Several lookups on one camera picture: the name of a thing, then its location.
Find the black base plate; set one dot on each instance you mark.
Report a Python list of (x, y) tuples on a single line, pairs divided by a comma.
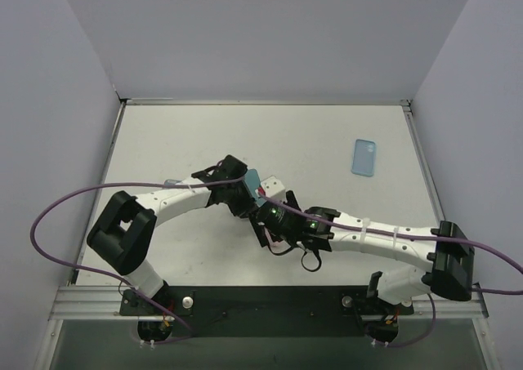
[(268, 323)]

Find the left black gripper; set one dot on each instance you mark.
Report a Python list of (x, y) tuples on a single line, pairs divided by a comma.
[(247, 208)]

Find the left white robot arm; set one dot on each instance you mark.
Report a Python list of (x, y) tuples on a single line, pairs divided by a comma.
[(122, 234)]

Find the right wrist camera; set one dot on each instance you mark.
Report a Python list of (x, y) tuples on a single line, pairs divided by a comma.
[(274, 188)]

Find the aluminium front rail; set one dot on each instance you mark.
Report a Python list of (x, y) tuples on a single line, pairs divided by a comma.
[(109, 302)]

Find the light blue phone case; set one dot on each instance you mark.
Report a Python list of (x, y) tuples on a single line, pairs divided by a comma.
[(363, 158)]

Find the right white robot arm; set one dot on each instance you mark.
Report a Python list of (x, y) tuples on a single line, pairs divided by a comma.
[(434, 260)]

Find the teal phone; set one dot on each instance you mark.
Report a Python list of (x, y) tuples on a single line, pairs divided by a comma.
[(253, 185)]

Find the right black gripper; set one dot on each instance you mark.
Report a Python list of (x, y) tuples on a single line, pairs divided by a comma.
[(265, 227)]

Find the dark teal phone case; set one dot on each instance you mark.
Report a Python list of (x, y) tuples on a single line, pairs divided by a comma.
[(170, 182)]

